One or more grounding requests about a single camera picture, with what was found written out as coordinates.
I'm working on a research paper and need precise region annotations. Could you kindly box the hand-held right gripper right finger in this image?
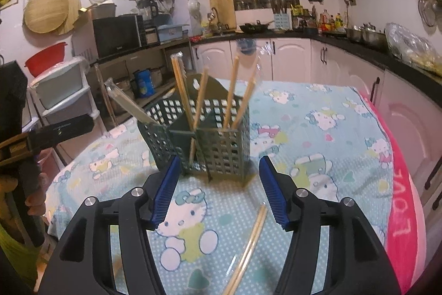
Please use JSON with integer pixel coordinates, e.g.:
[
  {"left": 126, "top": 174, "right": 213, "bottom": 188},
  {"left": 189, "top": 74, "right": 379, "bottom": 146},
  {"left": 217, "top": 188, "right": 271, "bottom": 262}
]
[{"left": 259, "top": 156, "right": 403, "bottom": 295}]

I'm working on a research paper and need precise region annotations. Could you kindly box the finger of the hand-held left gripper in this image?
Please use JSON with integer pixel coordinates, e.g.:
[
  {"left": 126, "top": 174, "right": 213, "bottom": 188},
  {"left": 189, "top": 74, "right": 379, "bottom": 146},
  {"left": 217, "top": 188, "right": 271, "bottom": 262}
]
[{"left": 21, "top": 114, "right": 94, "bottom": 157}]

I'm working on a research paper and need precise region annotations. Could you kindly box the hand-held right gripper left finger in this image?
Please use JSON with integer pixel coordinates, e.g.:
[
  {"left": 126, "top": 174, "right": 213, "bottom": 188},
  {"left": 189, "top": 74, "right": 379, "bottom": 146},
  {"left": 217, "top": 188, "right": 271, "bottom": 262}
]
[{"left": 38, "top": 155, "right": 182, "bottom": 295}]

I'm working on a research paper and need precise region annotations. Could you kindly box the wooden chopsticks pair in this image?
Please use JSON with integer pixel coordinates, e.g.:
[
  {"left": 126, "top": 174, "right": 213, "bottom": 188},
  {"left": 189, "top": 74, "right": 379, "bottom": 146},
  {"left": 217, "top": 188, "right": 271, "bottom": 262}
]
[
  {"left": 221, "top": 203, "right": 268, "bottom": 295},
  {"left": 232, "top": 79, "right": 257, "bottom": 130},
  {"left": 171, "top": 53, "right": 194, "bottom": 130},
  {"left": 188, "top": 67, "right": 209, "bottom": 166},
  {"left": 104, "top": 78, "right": 159, "bottom": 126},
  {"left": 222, "top": 55, "right": 240, "bottom": 130}
]

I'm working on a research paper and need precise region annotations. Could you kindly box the grey-green utensil holder basket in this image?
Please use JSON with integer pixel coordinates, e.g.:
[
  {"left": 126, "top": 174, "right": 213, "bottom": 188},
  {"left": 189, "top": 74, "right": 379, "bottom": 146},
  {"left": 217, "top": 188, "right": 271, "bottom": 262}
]
[{"left": 137, "top": 73, "right": 251, "bottom": 187}]

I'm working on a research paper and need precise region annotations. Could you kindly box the person's left hand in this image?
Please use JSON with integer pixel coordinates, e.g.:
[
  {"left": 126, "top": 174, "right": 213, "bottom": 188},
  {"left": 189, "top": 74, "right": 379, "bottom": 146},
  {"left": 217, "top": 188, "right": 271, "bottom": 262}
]
[{"left": 24, "top": 172, "right": 49, "bottom": 220}]

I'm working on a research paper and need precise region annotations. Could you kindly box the plastic drawer unit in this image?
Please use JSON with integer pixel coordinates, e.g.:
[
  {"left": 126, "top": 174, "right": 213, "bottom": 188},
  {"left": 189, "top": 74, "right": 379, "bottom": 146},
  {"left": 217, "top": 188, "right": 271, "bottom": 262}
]
[{"left": 29, "top": 56, "right": 101, "bottom": 150}]

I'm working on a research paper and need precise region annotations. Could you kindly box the red plastic basin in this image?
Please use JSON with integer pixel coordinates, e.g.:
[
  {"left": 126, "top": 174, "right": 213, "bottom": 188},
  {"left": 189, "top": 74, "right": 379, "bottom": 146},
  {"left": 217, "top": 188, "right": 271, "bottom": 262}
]
[{"left": 25, "top": 42, "right": 70, "bottom": 78}]

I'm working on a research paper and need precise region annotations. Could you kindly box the cartoon cat printed blanket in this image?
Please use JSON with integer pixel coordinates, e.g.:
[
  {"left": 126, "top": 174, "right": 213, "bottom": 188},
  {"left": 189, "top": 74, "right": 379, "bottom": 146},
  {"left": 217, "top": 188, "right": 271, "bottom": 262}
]
[{"left": 45, "top": 79, "right": 394, "bottom": 295}]

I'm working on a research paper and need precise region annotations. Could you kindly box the round bamboo board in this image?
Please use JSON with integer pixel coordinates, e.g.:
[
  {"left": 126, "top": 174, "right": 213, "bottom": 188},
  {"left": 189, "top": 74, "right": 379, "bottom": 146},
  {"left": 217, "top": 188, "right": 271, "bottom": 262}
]
[{"left": 23, "top": 0, "right": 81, "bottom": 35}]

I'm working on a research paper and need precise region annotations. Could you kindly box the blue tin can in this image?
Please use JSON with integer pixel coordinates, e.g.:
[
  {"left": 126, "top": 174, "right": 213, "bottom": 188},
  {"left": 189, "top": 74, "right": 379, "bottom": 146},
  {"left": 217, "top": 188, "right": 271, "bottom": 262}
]
[{"left": 134, "top": 70, "right": 156, "bottom": 98}]

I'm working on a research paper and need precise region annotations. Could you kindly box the black microwave oven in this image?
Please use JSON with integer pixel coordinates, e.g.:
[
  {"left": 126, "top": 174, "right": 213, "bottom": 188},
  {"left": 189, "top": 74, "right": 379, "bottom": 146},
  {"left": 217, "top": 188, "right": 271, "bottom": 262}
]
[{"left": 93, "top": 14, "right": 144, "bottom": 59}]

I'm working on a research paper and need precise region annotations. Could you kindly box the pink towel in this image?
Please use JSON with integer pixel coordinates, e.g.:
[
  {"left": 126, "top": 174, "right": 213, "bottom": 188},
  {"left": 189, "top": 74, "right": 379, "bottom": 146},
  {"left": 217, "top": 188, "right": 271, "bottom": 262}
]
[{"left": 357, "top": 88, "right": 432, "bottom": 295}]

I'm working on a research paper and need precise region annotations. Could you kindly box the light blue plastic container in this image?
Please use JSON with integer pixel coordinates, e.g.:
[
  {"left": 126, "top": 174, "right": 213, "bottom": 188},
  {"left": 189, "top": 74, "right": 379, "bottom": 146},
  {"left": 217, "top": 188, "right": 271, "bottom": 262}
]
[{"left": 157, "top": 25, "right": 189, "bottom": 41}]

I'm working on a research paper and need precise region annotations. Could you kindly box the electric kettle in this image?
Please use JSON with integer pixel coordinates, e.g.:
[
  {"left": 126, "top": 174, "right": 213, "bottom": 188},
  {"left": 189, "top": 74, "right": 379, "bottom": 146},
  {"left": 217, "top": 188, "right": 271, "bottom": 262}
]
[{"left": 137, "top": 0, "right": 159, "bottom": 21}]

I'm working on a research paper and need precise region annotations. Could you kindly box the black wok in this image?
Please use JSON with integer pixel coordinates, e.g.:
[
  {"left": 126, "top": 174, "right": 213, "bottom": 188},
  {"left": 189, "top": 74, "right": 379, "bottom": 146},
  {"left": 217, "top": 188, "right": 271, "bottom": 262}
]
[{"left": 239, "top": 21, "right": 275, "bottom": 34}]

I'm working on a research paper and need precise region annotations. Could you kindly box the knife block with knives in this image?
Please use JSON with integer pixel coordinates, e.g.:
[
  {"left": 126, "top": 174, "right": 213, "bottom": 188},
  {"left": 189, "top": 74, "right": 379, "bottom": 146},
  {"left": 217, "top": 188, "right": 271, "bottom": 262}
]
[{"left": 273, "top": 0, "right": 291, "bottom": 29}]

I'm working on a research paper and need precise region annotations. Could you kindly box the row of sauce bottles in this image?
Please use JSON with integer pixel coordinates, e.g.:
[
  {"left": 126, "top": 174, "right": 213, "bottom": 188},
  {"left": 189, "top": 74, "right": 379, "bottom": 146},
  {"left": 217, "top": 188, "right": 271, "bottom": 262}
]
[{"left": 292, "top": 5, "right": 346, "bottom": 31}]

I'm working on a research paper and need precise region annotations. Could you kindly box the wooden cutting board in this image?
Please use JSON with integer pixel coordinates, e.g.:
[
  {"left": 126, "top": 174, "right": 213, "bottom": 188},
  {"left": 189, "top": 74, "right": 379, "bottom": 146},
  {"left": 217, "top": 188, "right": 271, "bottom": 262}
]
[{"left": 209, "top": 0, "right": 237, "bottom": 29}]

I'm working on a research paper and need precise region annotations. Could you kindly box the clear plastic bag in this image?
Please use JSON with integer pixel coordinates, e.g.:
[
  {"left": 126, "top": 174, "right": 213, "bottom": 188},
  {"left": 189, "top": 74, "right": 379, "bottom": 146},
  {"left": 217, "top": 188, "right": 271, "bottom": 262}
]
[{"left": 385, "top": 23, "right": 442, "bottom": 74}]

